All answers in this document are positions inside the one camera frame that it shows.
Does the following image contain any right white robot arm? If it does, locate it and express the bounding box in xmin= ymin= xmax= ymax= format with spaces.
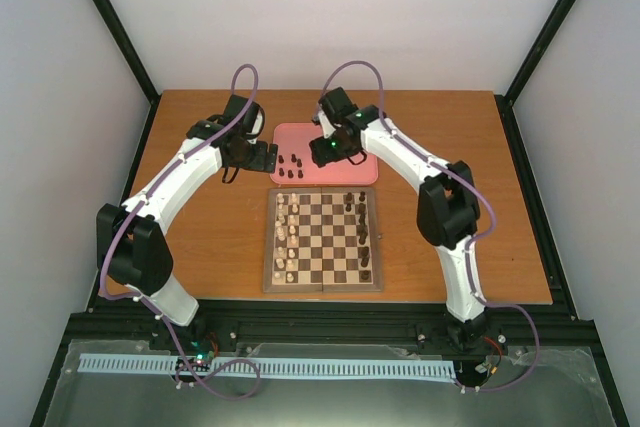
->
xmin=310 ymin=100 xmax=487 ymax=351

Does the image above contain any transparent acrylic sheet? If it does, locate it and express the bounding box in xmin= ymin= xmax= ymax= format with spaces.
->
xmin=39 ymin=341 xmax=626 ymax=426

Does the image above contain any pink plastic tray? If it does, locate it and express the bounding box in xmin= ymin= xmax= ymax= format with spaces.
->
xmin=270 ymin=123 xmax=378 ymax=186

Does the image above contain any light blue cable duct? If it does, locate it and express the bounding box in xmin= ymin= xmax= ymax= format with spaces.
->
xmin=77 ymin=353 xmax=456 ymax=383

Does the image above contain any black aluminium frame base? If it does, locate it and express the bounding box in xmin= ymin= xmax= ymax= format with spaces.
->
xmin=61 ymin=300 xmax=603 ymax=362

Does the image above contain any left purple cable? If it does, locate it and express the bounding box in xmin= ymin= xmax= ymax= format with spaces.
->
xmin=99 ymin=64 xmax=263 ymax=402

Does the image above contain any wooden chess board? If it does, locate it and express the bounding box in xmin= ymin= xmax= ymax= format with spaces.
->
xmin=263 ymin=186 xmax=384 ymax=293

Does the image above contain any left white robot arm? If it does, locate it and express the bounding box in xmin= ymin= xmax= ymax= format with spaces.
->
xmin=96 ymin=120 xmax=278 ymax=350

